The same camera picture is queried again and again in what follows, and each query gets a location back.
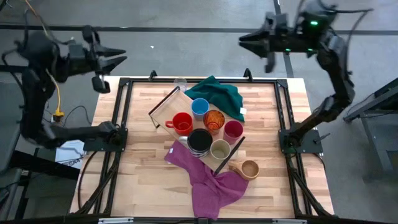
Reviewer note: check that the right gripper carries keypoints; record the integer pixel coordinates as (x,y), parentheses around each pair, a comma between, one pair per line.
(283,34)

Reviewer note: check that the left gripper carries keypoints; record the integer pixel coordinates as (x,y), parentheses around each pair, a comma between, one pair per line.
(77,60)

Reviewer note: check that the light blue cup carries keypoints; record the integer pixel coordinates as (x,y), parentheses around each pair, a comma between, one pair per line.
(200,107)

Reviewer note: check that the orange glass tumbler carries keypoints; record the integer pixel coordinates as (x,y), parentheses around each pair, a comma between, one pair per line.
(213,119)

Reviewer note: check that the pink tall tumbler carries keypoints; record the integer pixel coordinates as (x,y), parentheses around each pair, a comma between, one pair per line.
(233,130)

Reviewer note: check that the red mug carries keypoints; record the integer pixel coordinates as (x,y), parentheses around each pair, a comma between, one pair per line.
(182,124)

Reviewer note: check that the cream cup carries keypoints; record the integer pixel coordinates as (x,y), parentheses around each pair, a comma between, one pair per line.
(220,150)

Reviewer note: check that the black white wavy mug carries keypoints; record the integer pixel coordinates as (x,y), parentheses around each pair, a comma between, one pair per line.
(199,141)

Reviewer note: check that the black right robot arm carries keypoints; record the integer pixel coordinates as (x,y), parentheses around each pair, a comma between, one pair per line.
(339,71)

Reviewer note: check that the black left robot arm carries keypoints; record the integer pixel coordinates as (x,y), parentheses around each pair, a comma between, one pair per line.
(34,93)

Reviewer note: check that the green cloth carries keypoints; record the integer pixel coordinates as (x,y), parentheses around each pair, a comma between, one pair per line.
(217,93)

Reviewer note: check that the clear glass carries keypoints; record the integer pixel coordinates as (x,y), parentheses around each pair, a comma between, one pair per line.
(180,84)

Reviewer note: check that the wooden tray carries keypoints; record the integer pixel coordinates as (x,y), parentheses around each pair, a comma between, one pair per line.
(169,105)

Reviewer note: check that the white paper sheet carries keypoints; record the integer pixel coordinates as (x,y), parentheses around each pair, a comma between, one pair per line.
(68,154)

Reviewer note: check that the grey side table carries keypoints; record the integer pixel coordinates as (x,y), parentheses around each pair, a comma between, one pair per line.
(9,146)
(382,99)

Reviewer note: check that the purple cloth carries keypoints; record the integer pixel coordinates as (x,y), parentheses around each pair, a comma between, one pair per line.
(211,189)

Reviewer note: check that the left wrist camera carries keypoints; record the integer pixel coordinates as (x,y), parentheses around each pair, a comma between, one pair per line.
(101,84)

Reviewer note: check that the black frame clamp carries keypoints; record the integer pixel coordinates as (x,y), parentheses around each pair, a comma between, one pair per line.
(247,75)
(152,75)

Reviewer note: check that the black table frame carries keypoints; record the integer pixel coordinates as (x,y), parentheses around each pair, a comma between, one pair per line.
(280,124)

